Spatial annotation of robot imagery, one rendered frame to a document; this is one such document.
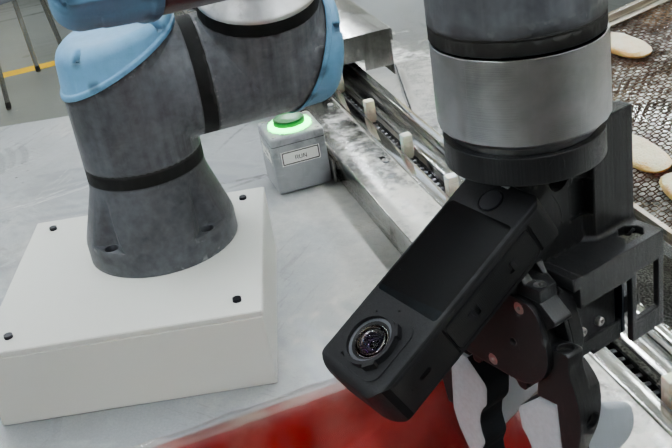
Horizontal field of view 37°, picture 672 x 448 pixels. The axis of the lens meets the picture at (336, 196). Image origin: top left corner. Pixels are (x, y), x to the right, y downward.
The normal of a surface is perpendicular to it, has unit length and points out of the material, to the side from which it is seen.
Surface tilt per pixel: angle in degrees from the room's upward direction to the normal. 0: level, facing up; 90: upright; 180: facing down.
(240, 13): 61
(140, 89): 88
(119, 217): 73
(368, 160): 0
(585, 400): 79
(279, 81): 106
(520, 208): 29
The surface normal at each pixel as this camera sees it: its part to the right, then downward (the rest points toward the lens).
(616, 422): 0.57, 0.18
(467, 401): -0.80, 0.36
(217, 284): -0.15, -0.88
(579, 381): 0.49, -0.07
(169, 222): 0.30, 0.08
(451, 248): -0.51, -0.60
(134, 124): 0.25, 0.40
